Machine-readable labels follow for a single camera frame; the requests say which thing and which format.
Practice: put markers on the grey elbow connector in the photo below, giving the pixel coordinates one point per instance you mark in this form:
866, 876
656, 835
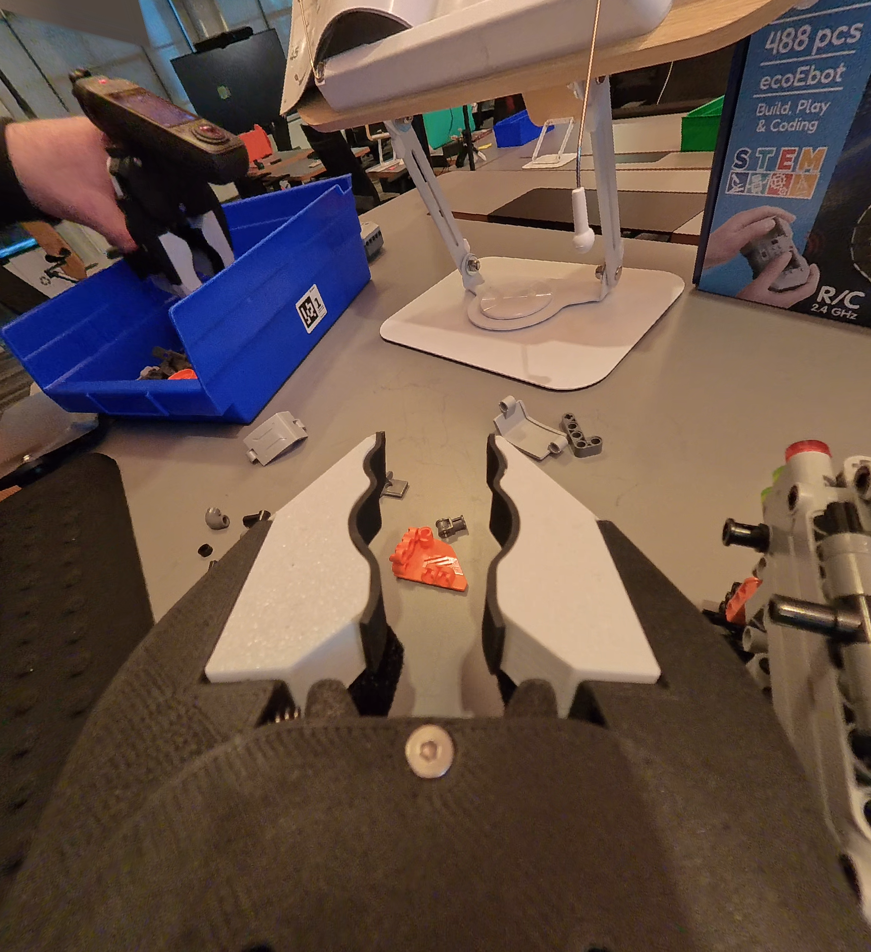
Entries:
215, 518

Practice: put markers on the pile of small brick parts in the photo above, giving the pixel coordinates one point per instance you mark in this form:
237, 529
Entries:
168, 369

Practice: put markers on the grey brick beam with holes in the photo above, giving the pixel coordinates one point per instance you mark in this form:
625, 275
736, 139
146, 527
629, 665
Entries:
581, 436

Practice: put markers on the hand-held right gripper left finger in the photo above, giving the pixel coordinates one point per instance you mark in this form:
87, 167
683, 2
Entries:
287, 595

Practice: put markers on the brown background table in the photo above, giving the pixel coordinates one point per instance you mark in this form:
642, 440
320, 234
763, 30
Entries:
554, 194

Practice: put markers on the printed instruction booklet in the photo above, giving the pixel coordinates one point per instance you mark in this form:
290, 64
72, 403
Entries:
312, 45

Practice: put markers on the light grey curved brick panel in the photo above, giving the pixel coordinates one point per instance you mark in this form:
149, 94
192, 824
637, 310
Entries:
525, 424

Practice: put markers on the dark monitor screen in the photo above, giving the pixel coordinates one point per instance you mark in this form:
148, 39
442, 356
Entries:
235, 75

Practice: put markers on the small black connector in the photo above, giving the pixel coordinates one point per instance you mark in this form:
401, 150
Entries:
256, 519

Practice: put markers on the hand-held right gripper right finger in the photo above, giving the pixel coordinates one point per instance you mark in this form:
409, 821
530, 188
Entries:
577, 595

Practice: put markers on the blue bin with square tag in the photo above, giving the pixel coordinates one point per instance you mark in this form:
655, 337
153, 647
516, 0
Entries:
257, 313

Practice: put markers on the small grey brick connector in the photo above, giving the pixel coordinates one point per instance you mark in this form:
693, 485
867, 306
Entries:
452, 527

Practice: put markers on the person's left hand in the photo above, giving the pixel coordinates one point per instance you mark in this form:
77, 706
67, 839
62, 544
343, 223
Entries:
71, 179

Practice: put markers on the grey armrest bracket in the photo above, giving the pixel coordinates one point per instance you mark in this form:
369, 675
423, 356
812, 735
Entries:
27, 439

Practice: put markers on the white book stand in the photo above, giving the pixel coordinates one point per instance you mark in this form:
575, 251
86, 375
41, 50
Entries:
532, 327

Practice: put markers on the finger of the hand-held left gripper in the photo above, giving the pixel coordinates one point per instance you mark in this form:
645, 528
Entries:
180, 261
215, 238

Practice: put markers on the light grey flat brick panel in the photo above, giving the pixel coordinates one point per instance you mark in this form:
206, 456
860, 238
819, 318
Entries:
275, 438

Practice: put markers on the dark robot kit box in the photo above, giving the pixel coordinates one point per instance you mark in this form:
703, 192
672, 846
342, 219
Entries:
815, 164

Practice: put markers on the grey track link piece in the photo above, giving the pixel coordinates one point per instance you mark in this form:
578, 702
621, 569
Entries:
397, 487

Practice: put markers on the orange brick panel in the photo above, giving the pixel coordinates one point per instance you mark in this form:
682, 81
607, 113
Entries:
427, 561

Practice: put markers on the grey orange toy brick assembly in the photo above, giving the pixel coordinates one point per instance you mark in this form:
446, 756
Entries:
852, 595

